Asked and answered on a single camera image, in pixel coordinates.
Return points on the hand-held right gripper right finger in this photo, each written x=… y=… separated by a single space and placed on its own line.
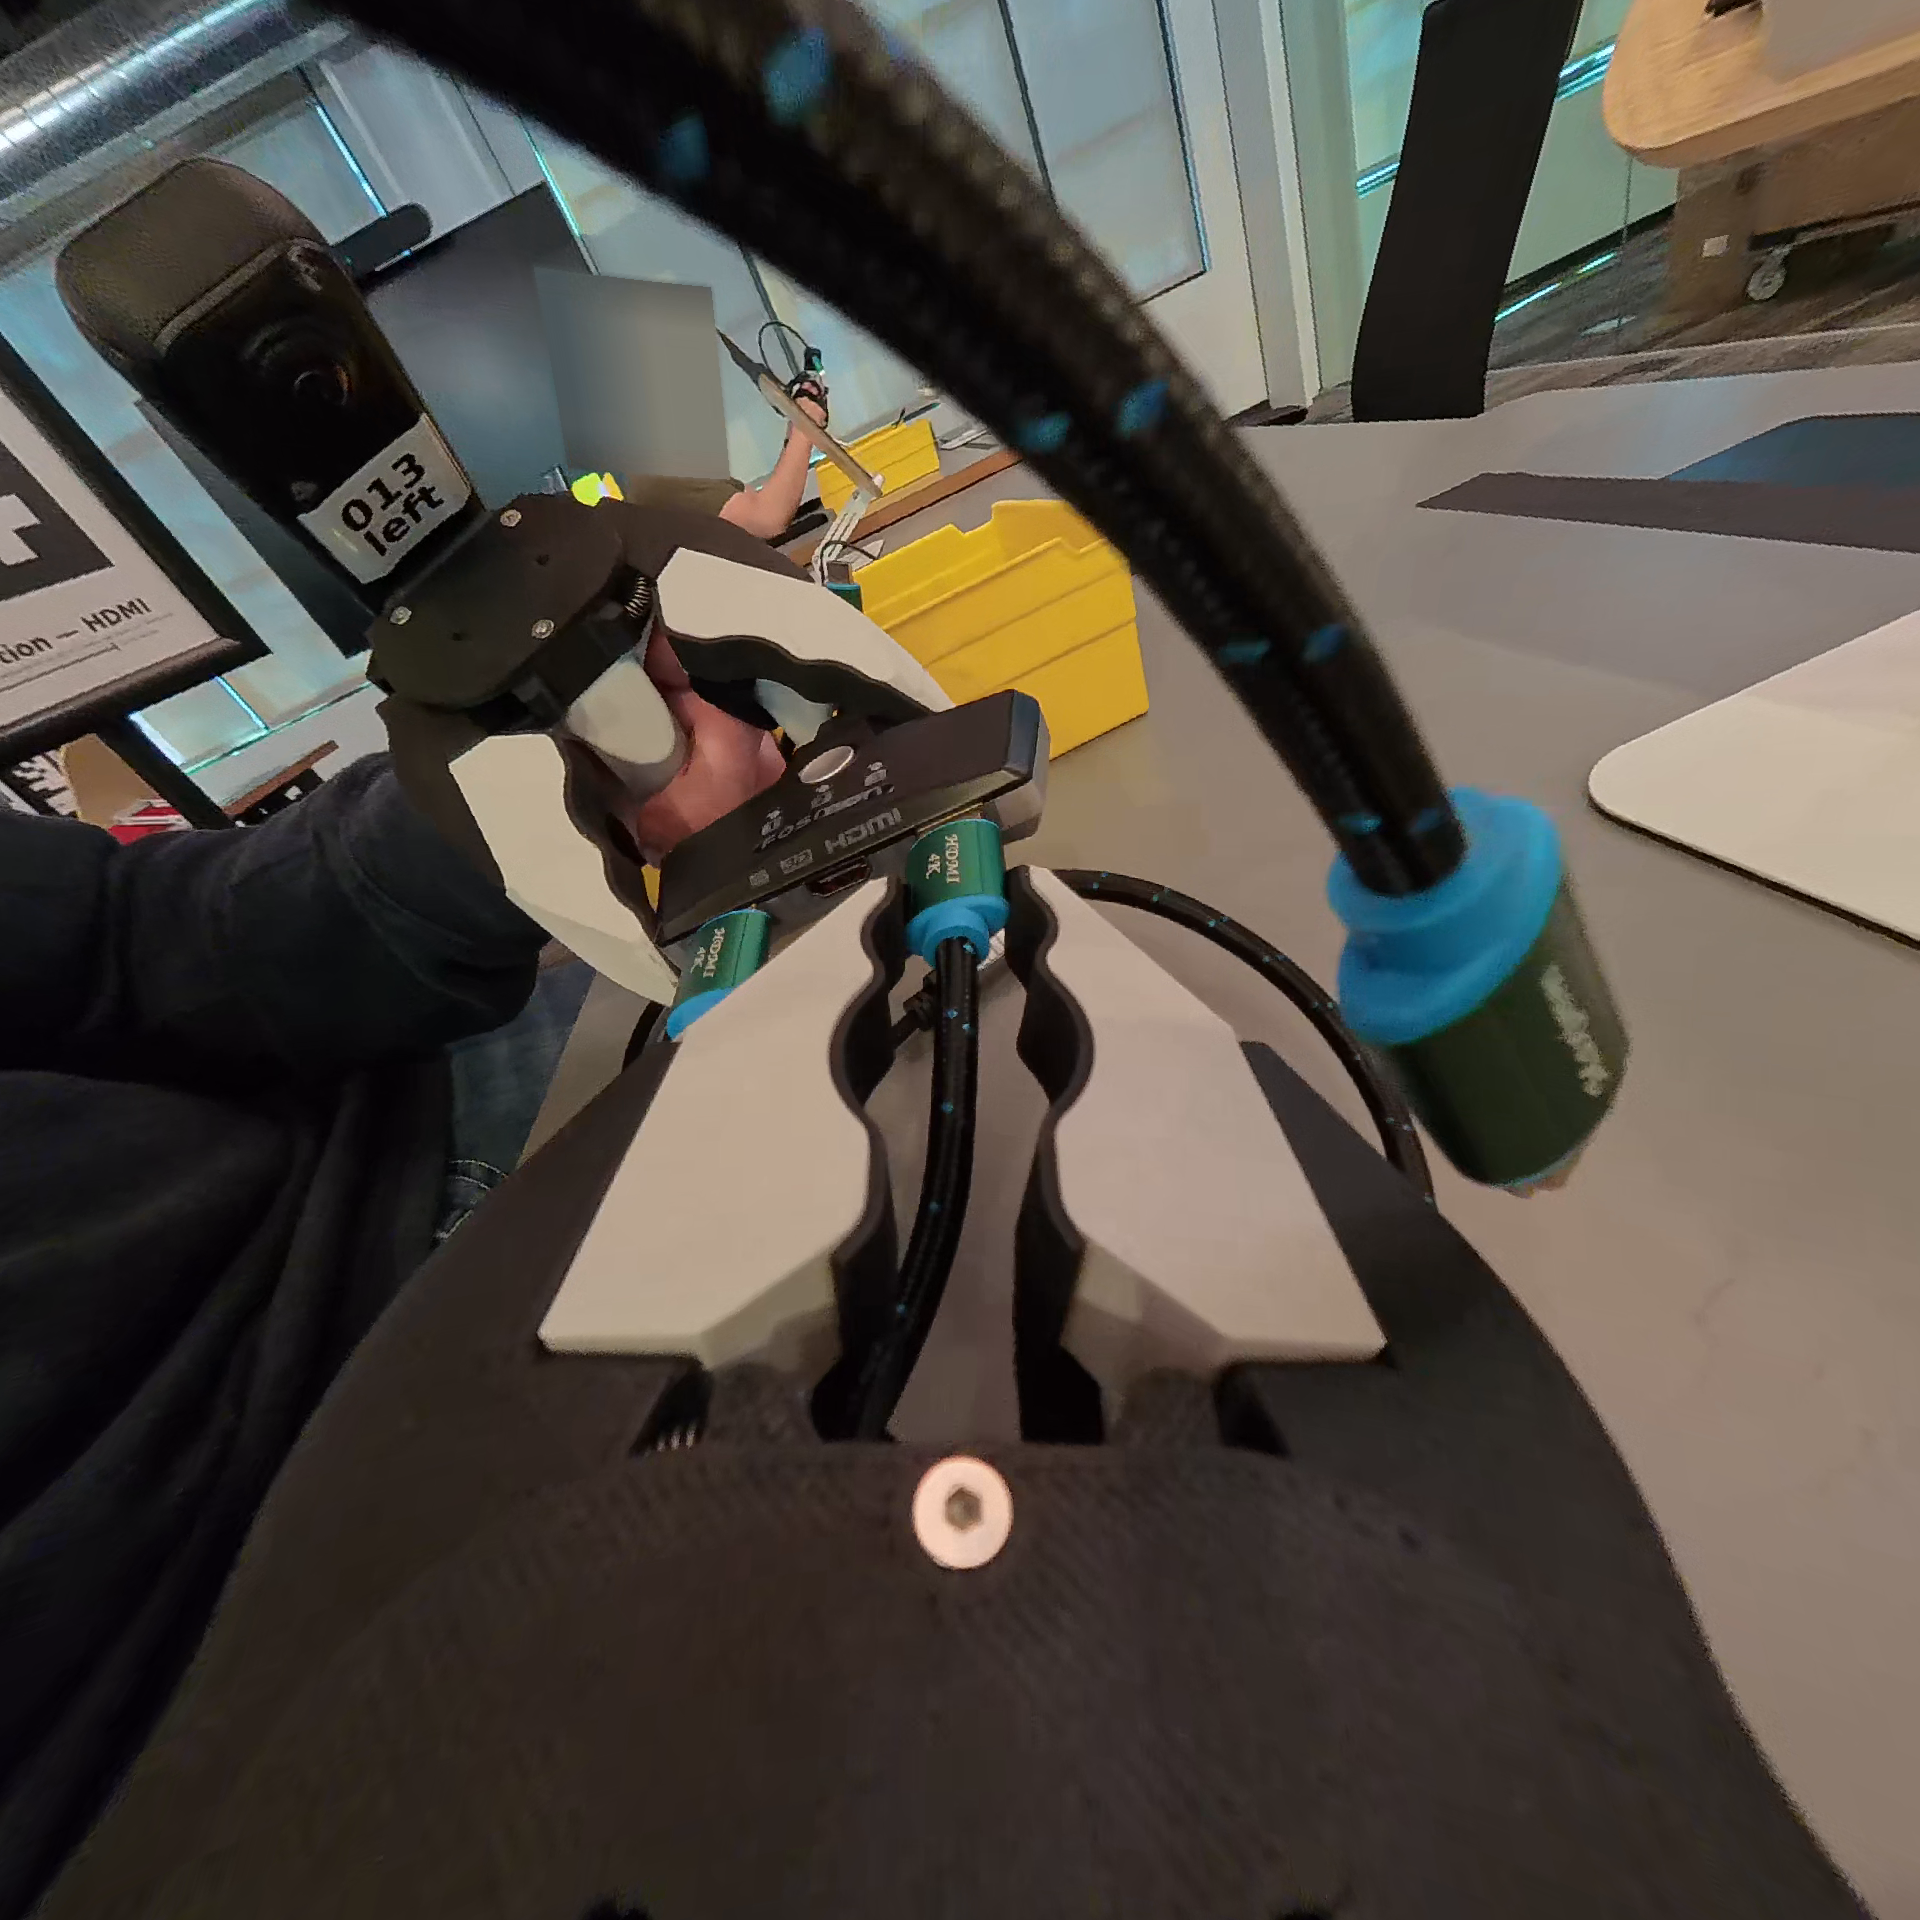
x=1201 y=1215

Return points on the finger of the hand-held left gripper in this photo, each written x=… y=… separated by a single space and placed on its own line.
x=524 y=826
x=780 y=616

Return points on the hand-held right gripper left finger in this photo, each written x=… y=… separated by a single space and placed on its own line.
x=704 y=1200

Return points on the yellow plastic bin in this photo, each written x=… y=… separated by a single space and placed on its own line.
x=1021 y=629

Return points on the another person's forearm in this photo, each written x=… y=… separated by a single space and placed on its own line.
x=774 y=488

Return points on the person's left hand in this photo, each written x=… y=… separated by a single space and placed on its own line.
x=721 y=764

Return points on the tan-backed monitor on stand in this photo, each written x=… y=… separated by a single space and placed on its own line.
x=809 y=435

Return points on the person's blue jeans leg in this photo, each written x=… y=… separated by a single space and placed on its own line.
x=510 y=1080

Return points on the wooden office desk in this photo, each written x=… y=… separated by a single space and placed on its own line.
x=961 y=473
x=284 y=772

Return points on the black sign easel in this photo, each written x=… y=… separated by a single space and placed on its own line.
x=165 y=764

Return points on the black video bar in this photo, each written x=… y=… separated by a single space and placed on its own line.
x=383 y=240

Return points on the framed marker sign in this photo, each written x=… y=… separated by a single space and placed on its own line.
x=89 y=599

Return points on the person's dark sweater torso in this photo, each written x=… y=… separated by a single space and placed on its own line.
x=150 y=1348

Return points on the white monitor stand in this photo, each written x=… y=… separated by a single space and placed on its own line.
x=1771 y=779

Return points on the black standing panel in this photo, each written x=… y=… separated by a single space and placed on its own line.
x=1455 y=194

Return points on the cardboard boxes on cart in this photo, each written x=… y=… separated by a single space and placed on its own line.
x=1799 y=225

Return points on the large black wall display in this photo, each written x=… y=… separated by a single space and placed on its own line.
x=464 y=300

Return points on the silver ventilation duct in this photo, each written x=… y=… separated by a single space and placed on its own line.
x=119 y=76

